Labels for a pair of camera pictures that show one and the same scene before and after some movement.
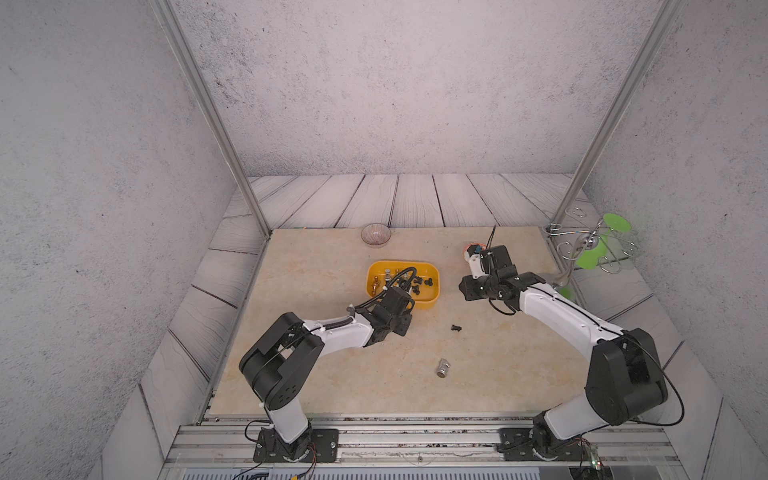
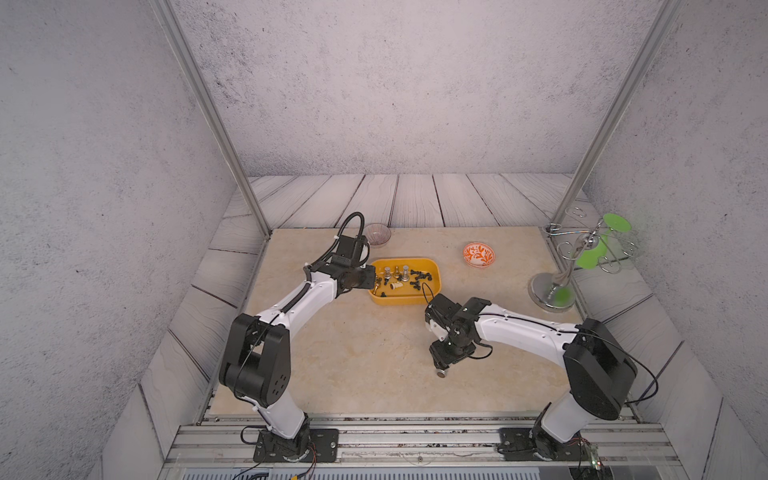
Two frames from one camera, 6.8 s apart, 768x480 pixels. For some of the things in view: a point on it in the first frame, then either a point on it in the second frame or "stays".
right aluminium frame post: (656, 33) stays
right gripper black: (467, 291) to (440, 358)
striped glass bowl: (376, 235) stays
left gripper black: (407, 318) to (370, 275)
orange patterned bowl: (473, 249) stays
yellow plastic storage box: (426, 288) stays
